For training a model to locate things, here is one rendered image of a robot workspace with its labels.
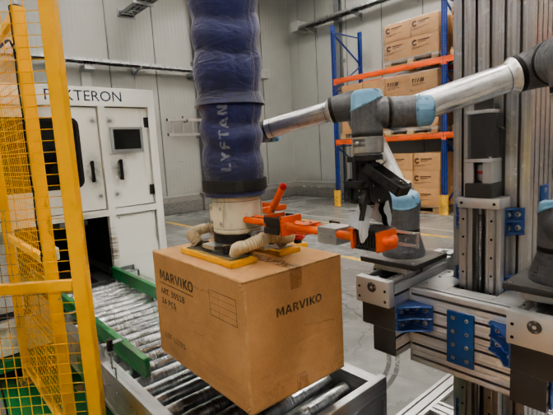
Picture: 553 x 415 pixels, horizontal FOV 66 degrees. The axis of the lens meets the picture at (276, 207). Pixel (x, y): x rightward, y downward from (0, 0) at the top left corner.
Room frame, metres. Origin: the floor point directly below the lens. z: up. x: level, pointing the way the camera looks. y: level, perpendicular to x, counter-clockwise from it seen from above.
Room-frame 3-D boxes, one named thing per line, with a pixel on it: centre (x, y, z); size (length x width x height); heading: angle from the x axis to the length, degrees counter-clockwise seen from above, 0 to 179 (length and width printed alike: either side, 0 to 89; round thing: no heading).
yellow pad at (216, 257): (1.43, 0.22, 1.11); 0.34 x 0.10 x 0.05; 39
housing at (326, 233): (1.13, -0.15, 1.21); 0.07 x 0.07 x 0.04; 39
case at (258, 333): (1.48, 0.14, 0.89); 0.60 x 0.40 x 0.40; 39
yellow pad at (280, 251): (1.55, 0.07, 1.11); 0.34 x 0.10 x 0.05; 39
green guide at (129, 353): (2.20, 1.11, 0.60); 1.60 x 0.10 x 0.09; 41
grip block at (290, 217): (1.29, -0.02, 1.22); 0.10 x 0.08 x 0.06; 129
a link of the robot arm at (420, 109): (1.05, -0.33, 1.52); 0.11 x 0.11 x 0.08; 87
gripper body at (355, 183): (1.04, -0.22, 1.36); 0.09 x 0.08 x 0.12; 39
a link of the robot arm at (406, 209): (1.52, -0.46, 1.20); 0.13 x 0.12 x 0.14; 160
